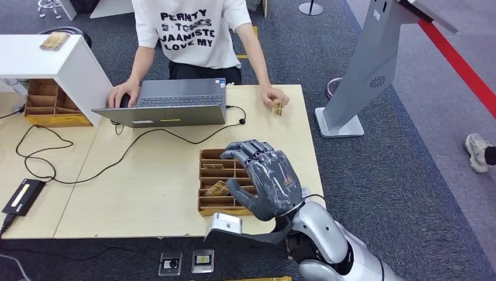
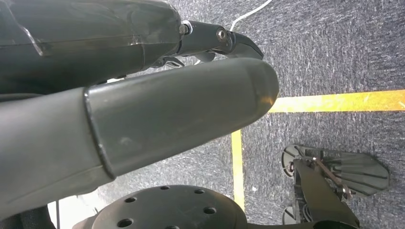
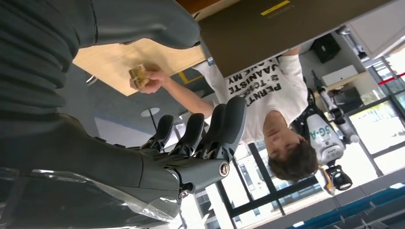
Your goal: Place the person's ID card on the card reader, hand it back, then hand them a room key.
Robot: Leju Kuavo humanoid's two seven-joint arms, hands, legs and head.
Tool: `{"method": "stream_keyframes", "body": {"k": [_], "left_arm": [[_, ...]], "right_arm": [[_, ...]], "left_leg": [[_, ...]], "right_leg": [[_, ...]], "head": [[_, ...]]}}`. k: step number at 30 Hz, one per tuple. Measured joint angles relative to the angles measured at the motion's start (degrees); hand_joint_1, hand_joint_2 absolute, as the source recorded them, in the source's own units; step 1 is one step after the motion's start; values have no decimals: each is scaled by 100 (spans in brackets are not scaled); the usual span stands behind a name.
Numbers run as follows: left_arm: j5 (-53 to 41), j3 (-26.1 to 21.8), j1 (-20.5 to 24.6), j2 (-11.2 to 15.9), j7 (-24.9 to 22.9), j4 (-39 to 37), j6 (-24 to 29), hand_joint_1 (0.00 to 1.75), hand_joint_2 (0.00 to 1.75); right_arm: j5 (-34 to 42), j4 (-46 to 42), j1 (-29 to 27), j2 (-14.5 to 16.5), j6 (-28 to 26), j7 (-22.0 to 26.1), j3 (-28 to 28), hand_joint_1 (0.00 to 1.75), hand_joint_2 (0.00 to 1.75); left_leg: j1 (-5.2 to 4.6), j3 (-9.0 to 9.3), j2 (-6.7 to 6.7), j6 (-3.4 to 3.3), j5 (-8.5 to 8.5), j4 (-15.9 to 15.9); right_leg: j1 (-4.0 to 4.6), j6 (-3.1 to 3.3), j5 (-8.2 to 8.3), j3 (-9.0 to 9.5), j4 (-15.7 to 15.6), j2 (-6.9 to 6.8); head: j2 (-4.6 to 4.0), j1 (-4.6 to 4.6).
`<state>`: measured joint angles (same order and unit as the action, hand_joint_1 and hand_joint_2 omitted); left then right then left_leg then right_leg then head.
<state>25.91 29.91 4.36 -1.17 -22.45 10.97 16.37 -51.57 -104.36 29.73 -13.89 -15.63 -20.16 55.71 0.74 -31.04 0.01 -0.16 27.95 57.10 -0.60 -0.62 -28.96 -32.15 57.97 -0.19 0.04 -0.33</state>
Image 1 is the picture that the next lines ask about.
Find person's left hand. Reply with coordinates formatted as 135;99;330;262
259;84;291;111

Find long black cable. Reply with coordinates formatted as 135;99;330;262
15;104;247;185

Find yellow floor tape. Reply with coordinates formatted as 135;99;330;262
236;26;259;60

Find floor socket with round plug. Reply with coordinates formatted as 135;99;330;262
159;251;183;277

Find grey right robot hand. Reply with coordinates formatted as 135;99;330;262
219;139;305;222

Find black reader box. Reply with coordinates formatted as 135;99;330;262
2;178;46;217

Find white furniture panel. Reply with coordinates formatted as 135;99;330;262
58;0;135;21

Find chrome chair base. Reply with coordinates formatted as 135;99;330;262
37;0;64;20

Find black reader power cable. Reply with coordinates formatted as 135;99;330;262
0;213;18;238

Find yellow strip object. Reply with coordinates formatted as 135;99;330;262
226;276;292;281

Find grey stanchion base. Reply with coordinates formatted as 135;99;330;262
299;0;324;17

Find grey laptop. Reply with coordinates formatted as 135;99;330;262
91;78;228;129

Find person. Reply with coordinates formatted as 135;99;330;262
464;133;496;174
107;0;291;111

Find round ringed base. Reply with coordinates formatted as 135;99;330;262
326;77;345;100

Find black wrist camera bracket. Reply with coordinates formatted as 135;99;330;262
204;217;299;257

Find floor socket with label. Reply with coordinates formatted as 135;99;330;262
191;249;215;275

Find brown cardboard card organizer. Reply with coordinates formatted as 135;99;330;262
25;78;94;128
197;148;272;217

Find black round stool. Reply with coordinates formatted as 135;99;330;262
39;26;93;49

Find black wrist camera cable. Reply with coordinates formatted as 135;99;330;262
302;193;327;206

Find person's right hand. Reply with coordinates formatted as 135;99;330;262
107;79;141;109

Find grey kiosk stand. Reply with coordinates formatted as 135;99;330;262
314;0;459;139

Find stack of gold cards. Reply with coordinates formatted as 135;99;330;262
39;32;71;52

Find white floor cable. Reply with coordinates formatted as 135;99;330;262
0;253;32;281

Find white shelf unit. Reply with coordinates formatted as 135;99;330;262
0;34;114;127

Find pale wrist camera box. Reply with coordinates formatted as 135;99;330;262
205;212;243;238

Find gold card lying slanted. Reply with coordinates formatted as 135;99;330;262
203;180;232;197

